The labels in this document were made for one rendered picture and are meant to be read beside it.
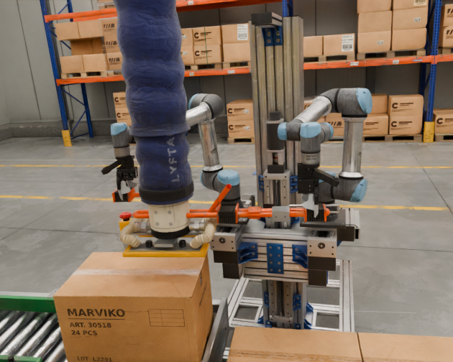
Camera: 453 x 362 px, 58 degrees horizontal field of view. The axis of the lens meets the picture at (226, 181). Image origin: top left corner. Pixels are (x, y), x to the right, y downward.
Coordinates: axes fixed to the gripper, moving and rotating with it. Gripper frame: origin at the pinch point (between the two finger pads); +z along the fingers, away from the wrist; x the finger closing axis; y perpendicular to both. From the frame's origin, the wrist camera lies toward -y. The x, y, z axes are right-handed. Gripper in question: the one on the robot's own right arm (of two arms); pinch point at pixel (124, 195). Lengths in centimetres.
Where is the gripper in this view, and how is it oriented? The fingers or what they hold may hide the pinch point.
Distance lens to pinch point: 208.3
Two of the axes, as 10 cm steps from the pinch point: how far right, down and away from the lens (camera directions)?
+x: 1.3, -2.9, 9.5
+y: 9.9, -0.2, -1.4
